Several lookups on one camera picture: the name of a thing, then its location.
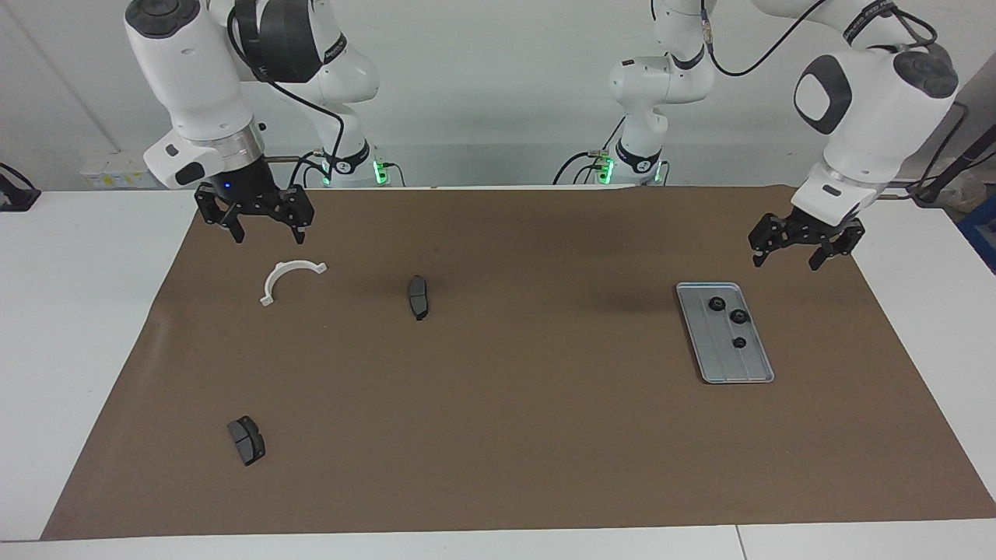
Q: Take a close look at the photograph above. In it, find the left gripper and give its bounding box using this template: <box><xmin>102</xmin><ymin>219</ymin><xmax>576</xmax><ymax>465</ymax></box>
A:
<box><xmin>748</xmin><ymin>208</ymin><xmax>867</xmax><ymax>272</ymax></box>

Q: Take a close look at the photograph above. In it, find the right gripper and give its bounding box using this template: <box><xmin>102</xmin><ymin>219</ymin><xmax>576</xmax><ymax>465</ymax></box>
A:
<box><xmin>194</xmin><ymin>158</ymin><xmax>316</xmax><ymax>245</ymax></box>

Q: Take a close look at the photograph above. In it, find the silver metal tray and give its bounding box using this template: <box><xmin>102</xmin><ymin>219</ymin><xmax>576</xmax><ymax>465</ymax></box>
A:
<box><xmin>675</xmin><ymin>281</ymin><xmax>777</xmax><ymax>386</ymax></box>

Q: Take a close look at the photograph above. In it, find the black stand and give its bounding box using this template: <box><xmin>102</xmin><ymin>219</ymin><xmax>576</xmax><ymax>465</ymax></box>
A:
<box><xmin>915</xmin><ymin>146</ymin><xmax>996</xmax><ymax>205</ymax></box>
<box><xmin>0</xmin><ymin>162</ymin><xmax>42</xmax><ymax>213</ymax></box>

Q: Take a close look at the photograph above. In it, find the blue crate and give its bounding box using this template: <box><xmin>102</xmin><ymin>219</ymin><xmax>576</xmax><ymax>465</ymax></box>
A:
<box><xmin>956</xmin><ymin>193</ymin><xmax>996</xmax><ymax>275</ymax></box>

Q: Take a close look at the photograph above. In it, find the dark grey brake pad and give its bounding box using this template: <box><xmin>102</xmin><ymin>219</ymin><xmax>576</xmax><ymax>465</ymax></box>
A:
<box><xmin>407</xmin><ymin>275</ymin><xmax>431</xmax><ymax>322</ymax></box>
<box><xmin>226</xmin><ymin>415</ymin><xmax>267</xmax><ymax>467</ymax></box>

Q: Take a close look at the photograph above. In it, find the white curved plastic bracket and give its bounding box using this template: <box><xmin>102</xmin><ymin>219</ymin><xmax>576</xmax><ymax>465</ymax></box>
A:
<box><xmin>259</xmin><ymin>261</ymin><xmax>328</xmax><ymax>307</ymax></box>

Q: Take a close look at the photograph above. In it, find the black cable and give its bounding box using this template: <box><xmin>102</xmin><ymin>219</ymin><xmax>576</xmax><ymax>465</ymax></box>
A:
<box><xmin>226</xmin><ymin>6</ymin><xmax>346</xmax><ymax>187</ymax></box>
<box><xmin>698</xmin><ymin>0</ymin><xmax>830</xmax><ymax>78</ymax></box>
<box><xmin>905</xmin><ymin>100</ymin><xmax>996</xmax><ymax>208</ymax></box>
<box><xmin>552</xmin><ymin>115</ymin><xmax>627</xmax><ymax>186</ymax></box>

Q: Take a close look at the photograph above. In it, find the white wall socket box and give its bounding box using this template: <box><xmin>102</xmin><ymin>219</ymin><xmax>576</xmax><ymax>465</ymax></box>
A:
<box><xmin>80</xmin><ymin>159</ymin><xmax>169</xmax><ymax>189</ymax></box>

